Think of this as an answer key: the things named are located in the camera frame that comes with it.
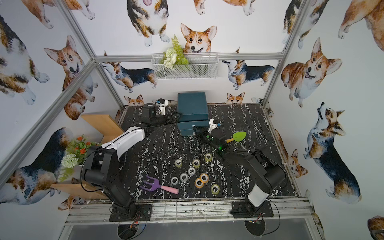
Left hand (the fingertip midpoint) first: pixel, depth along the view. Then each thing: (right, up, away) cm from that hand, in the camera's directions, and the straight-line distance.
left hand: (176, 111), depth 89 cm
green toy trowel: (+39, -16, +12) cm, 44 cm away
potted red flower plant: (-44, -21, -18) cm, 53 cm away
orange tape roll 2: (+17, -38, -5) cm, 42 cm away
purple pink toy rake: (-10, -41, -7) cm, 43 cm away
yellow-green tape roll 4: (+22, -42, -7) cm, 49 cm away
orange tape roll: (+14, -41, -5) cm, 43 cm away
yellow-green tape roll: (+1, -31, +2) cm, 31 cm away
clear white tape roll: (+9, -35, -1) cm, 36 cm away
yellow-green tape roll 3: (+19, -28, +4) cm, 34 cm away
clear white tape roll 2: (+5, -38, -3) cm, 38 cm away
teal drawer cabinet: (+10, 0, -7) cm, 12 cm away
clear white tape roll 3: (0, -39, -5) cm, 39 cm away
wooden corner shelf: (-41, -9, -1) cm, 42 cm away
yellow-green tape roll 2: (+12, -31, +2) cm, 33 cm away
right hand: (+12, -7, -5) cm, 14 cm away
